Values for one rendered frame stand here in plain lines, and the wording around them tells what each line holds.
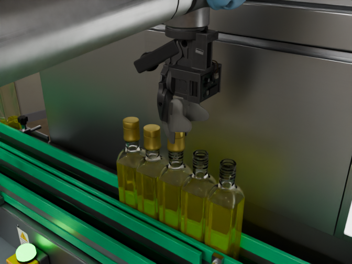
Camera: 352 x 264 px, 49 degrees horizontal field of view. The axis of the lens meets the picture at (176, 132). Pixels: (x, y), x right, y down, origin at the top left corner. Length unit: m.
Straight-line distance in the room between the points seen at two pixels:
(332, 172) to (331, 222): 0.11
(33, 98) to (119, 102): 2.70
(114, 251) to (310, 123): 0.45
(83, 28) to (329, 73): 0.46
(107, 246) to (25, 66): 0.54
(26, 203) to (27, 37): 0.73
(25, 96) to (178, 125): 3.07
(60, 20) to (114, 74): 0.69
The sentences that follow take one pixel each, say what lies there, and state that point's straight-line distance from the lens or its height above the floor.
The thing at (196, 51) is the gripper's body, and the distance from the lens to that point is 0.63.
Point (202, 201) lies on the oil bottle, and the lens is 0.73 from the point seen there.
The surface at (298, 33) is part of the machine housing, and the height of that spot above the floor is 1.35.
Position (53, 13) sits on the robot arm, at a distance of 0.34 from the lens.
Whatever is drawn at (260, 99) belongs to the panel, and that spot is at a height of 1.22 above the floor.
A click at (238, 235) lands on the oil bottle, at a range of 0.79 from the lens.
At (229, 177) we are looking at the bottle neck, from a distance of 0.69.
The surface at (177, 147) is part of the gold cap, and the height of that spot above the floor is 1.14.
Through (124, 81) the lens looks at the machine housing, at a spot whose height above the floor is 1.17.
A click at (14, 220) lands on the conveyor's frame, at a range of 1.07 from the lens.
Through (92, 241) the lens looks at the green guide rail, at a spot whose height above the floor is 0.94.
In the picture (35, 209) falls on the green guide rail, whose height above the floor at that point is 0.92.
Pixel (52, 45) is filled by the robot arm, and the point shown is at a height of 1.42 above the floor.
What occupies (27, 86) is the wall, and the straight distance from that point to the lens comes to 3.66.
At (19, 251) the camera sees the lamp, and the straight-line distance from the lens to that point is 1.00.
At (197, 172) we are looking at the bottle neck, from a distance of 0.72.
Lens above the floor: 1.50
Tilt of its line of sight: 27 degrees down
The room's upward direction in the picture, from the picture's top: straight up
